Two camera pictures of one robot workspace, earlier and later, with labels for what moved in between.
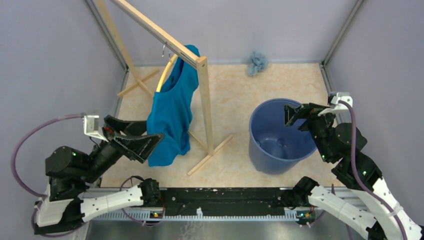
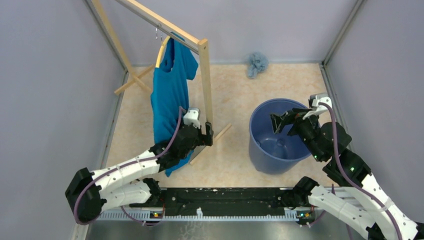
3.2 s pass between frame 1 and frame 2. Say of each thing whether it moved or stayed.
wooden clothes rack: moved
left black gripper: moved
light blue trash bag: stayed
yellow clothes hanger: moved
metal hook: moved
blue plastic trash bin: stayed
